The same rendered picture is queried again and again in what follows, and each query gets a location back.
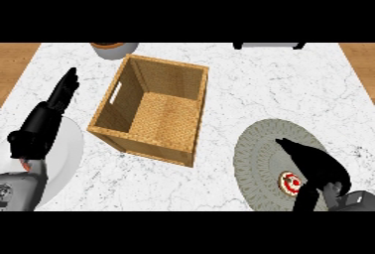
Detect white plate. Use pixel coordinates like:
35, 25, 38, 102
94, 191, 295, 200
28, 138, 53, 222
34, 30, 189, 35
0, 115, 87, 211

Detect grey appliance with black legs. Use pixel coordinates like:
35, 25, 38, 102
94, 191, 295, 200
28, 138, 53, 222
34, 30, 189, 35
232, 42, 307, 51

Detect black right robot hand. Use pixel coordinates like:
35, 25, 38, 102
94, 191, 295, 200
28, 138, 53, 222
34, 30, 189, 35
274, 137, 353, 212

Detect grey pot with brown top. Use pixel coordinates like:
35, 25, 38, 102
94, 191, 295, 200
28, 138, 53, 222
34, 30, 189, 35
90, 42, 140, 61

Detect wicker basket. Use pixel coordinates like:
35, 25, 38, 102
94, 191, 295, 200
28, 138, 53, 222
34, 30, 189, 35
87, 53, 211, 169

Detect red white cupcake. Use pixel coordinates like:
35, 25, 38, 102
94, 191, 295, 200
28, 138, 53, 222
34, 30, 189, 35
277, 171, 304, 197

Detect round grey placemat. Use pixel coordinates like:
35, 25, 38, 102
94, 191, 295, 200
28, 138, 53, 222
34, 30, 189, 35
233, 118, 332, 212

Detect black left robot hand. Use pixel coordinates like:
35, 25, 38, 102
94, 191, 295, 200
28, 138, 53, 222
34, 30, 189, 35
6, 66, 81, 161

